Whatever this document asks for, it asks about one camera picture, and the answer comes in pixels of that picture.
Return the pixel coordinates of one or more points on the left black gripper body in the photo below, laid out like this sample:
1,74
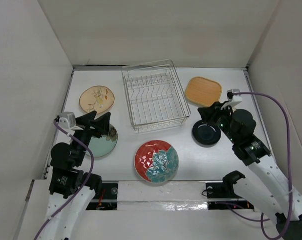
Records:
87,134

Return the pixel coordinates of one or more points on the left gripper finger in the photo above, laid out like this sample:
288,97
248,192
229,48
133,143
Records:
102,123
86,119

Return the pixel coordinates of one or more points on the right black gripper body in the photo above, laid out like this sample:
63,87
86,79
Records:
220,116

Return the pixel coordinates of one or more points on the woven bamboo square tray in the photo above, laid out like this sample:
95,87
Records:
203,91

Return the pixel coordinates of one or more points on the black round plate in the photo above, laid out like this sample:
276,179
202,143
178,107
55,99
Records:
206,134

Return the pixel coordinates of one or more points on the red teal flower plate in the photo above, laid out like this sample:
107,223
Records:
156,161

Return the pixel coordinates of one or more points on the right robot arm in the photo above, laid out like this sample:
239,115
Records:
280,203

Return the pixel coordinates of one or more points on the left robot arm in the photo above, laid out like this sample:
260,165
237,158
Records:
70,189

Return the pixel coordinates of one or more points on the light green flower plate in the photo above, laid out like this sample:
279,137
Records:
105,144

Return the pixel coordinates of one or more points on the beige bird pattern plate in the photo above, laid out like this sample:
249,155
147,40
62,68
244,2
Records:
96,98

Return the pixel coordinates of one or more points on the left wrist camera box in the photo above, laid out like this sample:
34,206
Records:
67,120

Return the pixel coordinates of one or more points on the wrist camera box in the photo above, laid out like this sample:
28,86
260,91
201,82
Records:
67,120
234,98

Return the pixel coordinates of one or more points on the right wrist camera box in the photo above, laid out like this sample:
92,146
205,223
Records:
234,98

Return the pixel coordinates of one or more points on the metal wire dish rack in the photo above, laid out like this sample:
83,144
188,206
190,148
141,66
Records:
154,95

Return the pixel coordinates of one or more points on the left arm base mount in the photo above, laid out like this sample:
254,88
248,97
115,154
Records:
106,199

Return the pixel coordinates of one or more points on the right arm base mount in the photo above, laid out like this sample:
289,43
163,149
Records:
220,199

